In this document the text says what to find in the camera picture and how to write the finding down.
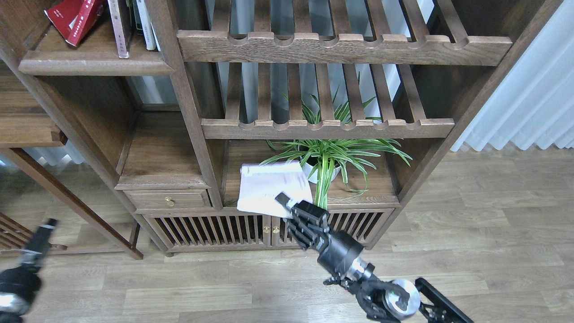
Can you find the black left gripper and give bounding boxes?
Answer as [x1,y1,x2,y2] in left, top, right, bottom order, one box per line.
[0,218,58,305]

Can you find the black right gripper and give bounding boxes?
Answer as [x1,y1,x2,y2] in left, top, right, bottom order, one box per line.
[275,192,365,281]

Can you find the white lavender paperback book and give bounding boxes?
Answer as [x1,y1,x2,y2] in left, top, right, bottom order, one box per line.
[236,160,313,218]

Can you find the red paperback book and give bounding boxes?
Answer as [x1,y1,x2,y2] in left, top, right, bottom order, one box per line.
[44,0,107,47]

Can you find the maroon book white characters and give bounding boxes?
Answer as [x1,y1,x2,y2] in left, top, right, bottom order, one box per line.
[107,0,132,59]

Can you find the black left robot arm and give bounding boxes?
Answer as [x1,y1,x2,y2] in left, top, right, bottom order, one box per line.
[0,218,58,323]

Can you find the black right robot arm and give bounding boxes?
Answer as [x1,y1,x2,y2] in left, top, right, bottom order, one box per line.
[275,193,471,323]

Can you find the wooden side rack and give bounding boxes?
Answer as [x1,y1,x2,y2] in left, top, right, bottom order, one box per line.
[0,212,68,257]

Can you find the white plant pot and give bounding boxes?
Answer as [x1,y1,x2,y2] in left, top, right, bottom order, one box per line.
[302,157,342,184]

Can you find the green spider plant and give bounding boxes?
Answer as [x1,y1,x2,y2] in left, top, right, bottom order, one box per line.
[259,72,413,210]

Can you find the brass drawer knob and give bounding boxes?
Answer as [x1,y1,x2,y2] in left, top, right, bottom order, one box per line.
[165,196,175,207]

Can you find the dark wooden bookshelf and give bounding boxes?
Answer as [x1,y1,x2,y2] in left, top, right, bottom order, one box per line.
[1,0,562,253]

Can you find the white upright book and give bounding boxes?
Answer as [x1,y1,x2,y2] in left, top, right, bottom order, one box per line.
[135,0,157,51]

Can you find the green spine upright book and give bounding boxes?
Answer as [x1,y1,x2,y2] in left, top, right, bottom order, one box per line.
[129,0,144,35]

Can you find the white pleated curtain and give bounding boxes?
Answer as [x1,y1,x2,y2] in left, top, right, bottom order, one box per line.
[451,0,574,152]

